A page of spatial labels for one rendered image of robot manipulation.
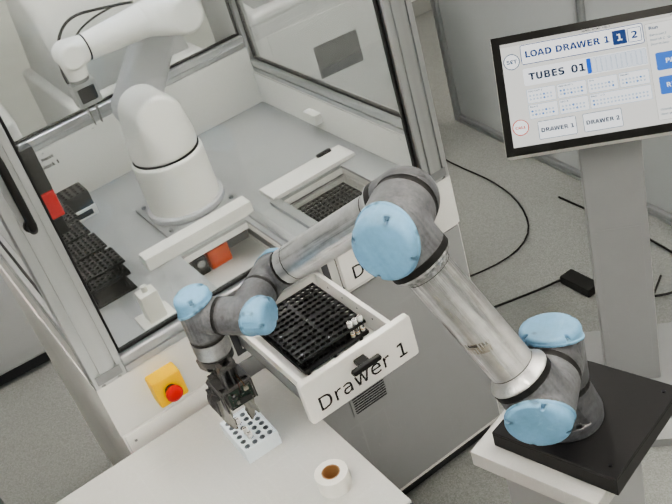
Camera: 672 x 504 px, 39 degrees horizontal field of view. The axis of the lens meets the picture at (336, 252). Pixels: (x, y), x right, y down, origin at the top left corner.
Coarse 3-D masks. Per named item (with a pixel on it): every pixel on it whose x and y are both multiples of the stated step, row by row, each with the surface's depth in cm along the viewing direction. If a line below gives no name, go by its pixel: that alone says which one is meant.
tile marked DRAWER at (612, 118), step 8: (592, 112) 232; (600, 112) 232; (608, 112) 231; (616, 112) 231; (584, 120) 233; (592, 120) 232; (600, 120) 232; (608, 120) 231; (616, 120) 231; (584, 128) 233; (592, 128) 232; (600, 128) 232; (608, 128) 231
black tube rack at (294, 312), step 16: (304, 288) 224; (320, 288) 222; (288, 304) 220; (304, 304) 219; (320, 304) 217; (336, 304) 216; (288, 320) 215; (304, 320) 214; (320, 320) 213; (336, 320) 211; (272, 336) 212; (288, 336) 211; (304, 336) 209; (320, 336) 208; (288, 352) 207; (304, 352) 205; (320, 352) 209; (336, 352) 207; (304, 368) 206
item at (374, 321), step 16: (288, 288) 227; (336, 288) 222; (352, 304) 218; (368, 320) 215; (384, 320) 208; (240, 336) 220; (256, 336) 224; (256, 352) 214; (272, 352) 218; (272, 368) 209; (288, 368) 203; (288, 384) 204
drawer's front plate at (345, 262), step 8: (344, 256) 228; (352, 256) 229; (336, 264) 230; (344, 264) 229; (352, 264) 230; (344, 272) 230; (352, 272) 231; (360, 272) 233; (344, 280) 231; (352, 280) 232; (360, 280) 234
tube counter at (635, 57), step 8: (640, 48) 230; (600, 56) 233; (608, 56) 232; (616, 56) 232; (624, 56) 231; (632, 56) 231; (640, 56) 230; (576, 64) 234; (584, 64) 233; (592, 64) 233; (600, 64) 233; (608, 64) 232; (616, 64) 232; (624, 64) 231; (632, 64) 231; (640, 64) 230; (576, 72) 234; (584, 72) 233; (592, 72) 233; (600, 72) 232
